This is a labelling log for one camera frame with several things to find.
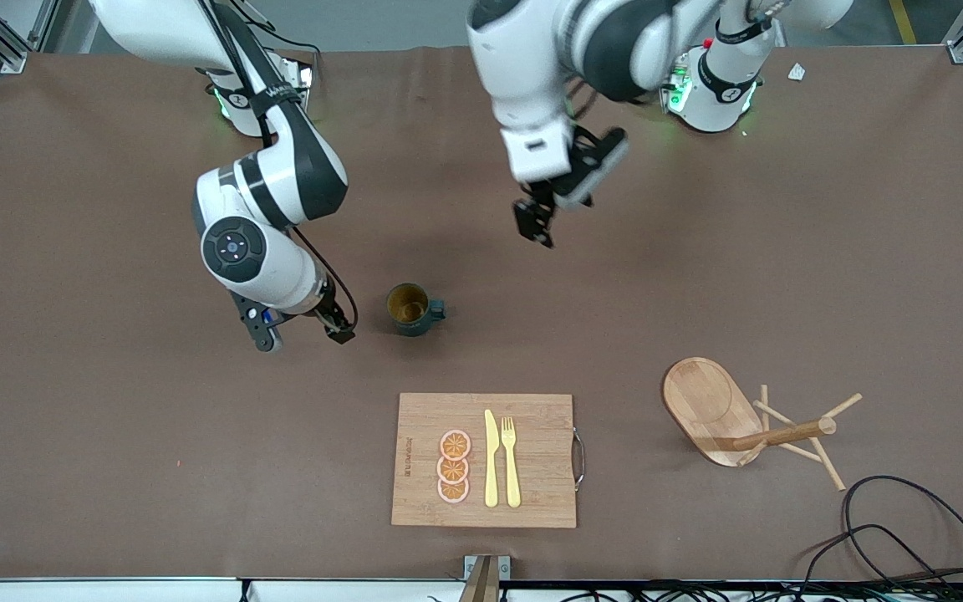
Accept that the dark teal ribbed cup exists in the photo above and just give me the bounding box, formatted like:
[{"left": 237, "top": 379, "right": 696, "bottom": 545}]
[{"left": 387, "top": 283, "right": 447, "bottom": 338}]

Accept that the yellow plastic knife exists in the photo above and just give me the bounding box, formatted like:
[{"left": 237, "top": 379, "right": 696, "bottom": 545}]
[{"left": 484, "top": 409, "right": 500, "bottom": 508}]

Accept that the yellow plastic fork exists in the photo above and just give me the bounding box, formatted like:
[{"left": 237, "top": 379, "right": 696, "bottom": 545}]
[{"left": 501, "top": 416, "right": 522, "bottom": 508}]

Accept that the bamboo cutting board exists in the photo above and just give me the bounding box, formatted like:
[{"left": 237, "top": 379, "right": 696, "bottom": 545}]
[{"left": 391, "top": 393, "right": 587, "bottom": 529}]

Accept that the wooden mug tree stand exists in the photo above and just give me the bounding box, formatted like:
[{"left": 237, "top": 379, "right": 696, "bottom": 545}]
[{"left": 662, "top": 357, "right": 864, "bottom": 492}]

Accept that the brown table cover sheet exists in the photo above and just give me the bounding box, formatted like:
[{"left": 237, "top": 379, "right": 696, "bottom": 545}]
[{"left": 0, "top": 43, "right": 963, "bottom": 582}]

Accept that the black arm base cable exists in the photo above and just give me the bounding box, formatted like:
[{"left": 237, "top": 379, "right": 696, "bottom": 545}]
[{"left": 277, "top": 38, "right": 321, "bottom": 84}]

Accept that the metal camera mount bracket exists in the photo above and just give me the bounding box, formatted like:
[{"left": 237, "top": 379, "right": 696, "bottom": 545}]
[{"left": 463, "top": 554, "right": 512, "bottom": 602}]

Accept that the black cable bundle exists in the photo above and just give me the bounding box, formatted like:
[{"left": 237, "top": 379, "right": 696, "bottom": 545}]
[{"left": 507, "top": 579, "right": 963, "bottom": 602}]

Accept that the black looped cable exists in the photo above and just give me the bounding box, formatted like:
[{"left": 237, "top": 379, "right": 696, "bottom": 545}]
[
  {"left": 843, "top": 475, "right": 963, "bottom": 590},
  {"left": 799, "top": 524, "right": 963, "bottom": 590}
]

